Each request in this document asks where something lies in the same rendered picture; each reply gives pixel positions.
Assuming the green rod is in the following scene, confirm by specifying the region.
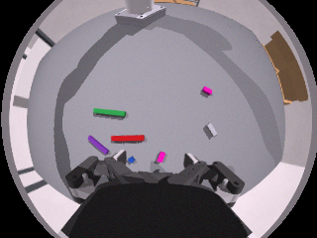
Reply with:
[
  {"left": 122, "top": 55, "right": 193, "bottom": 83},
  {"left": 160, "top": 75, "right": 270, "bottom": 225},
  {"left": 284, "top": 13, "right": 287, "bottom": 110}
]
[{"left": 93, "top": 108, "right": 126, "bottom": 116}]

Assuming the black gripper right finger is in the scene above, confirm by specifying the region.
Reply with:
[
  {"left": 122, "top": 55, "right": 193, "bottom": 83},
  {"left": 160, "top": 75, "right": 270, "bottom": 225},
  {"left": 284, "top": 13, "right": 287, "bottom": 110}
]
[{"left": 167, "top": 153, "right": 245, "bottom": 208}]

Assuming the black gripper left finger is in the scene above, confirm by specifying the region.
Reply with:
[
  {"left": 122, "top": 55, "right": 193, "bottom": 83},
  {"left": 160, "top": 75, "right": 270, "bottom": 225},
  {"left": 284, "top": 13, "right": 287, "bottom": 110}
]
[{"left": 65, "top": 150, "right": 145, "bottom": 203}]

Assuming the dark red rod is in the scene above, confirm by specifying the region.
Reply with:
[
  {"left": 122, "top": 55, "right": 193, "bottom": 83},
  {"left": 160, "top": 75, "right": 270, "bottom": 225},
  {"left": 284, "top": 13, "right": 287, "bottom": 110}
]
[{"left": 111, "top": 135, "right": 145, "bottom": 141}]

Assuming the purple rod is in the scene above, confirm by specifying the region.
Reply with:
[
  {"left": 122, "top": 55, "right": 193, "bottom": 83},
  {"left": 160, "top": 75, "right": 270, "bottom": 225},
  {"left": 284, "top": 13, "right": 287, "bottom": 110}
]
[{"left": 88, "top": 136, "right": 109, "bottom": 155}]

